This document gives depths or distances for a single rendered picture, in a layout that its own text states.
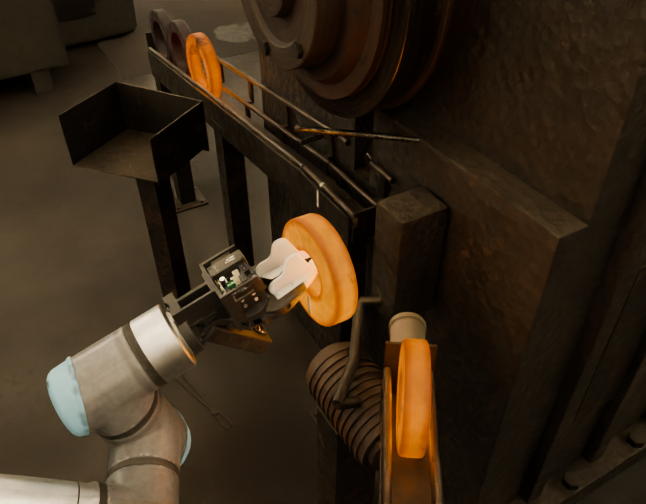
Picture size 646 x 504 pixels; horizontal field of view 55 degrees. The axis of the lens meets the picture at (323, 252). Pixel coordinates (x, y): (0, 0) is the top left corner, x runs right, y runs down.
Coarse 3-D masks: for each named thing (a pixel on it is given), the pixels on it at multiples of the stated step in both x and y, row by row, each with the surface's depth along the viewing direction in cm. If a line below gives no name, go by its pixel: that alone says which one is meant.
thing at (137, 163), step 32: (96, 96) 151; (128, 96) 157; (160, 96) 152; (64, 128) 144; (96, 128) 154; (128, 128) 164; (160, 128) 159; (192, 128) 147; (96, 160) 151; (128, 160) 150; (160, 160) 139; (160, 192) 155; (160, 224) 161; (160, 256) 169
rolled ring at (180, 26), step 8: (176, 24) 179; (184, 24) 179; (168, 32) 188; (176, 32) 180; (184, 32) 178; (168, 40) 191; (176, 40) 189; (184, 40) 177; (176, 48) 190; (184, 48) 178; (176, 56) 191; (184, 56) 192; (176, 64) 191; (184, 64) 192; (184, 72) 189
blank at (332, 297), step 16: (288, 224) 84; (304, 224) 80; (320, 224) 80; (288, 240) 86; (304, 240) 81; (320, 240) 78; (336, 240) 78; (320, 256) 78; (336, 256) 78; (320, 272) 80; (336, 272) 77; (352, 272) 78; (320, 288) 86; (336, 288) 78; (352, 288) 79; (304, 304) 89; (320, 304) 83; (336, 304) 79; (352, 304) 80; (320, 320) 85; (336, 320) 81
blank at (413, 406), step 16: (400, 352) 87; (416, 352) 79; (400, 368) 85; (416, 368) 77; (400, 384) 86; (416, 384) 76; (400, 400) 86; (416, 400) 75; (400, 416) 84; (416, 416) 75; (400, 432) 79; (416, 432) 76; (400, 448) 78; (416, 448) 77
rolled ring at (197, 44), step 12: (192, 36) 167; (204, 36) 166; (192, 48) 172; (204, 48) 164; (192, 60) 176; (204, 60) 164; (216, 60) 164; (192, 72) 177; (216, 72) 165; (204, 84) 177; (216, 84) 167; (216, 96) 171
